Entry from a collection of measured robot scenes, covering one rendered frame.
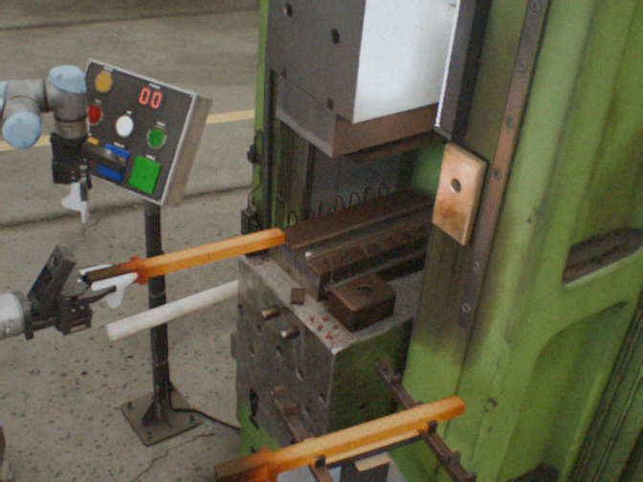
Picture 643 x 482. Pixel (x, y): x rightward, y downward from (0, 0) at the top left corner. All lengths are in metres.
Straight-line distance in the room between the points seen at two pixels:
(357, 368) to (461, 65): 0.69
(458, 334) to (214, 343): 1.52
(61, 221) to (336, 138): 2.31
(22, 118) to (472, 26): 0.90
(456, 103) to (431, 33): 0.17
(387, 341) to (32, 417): 1.43
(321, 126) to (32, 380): 1.69
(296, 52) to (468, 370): 0.72
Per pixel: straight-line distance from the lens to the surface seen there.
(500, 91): 1.41
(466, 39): 1.40
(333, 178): 2.00
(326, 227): 1.88
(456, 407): 1.46
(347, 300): 1.69
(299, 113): 1.64
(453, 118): 1.45
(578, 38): 1.30
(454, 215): 1.53
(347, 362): 1.72
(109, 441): 2.73
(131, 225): 3.66
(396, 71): 1.52
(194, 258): 1.54
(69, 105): 1.88
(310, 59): 1.58
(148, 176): 2.01
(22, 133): 1.75
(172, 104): 2.01
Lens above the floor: 2.03
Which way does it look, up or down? 34 degrees down
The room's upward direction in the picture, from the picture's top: 5 degrees clockwise
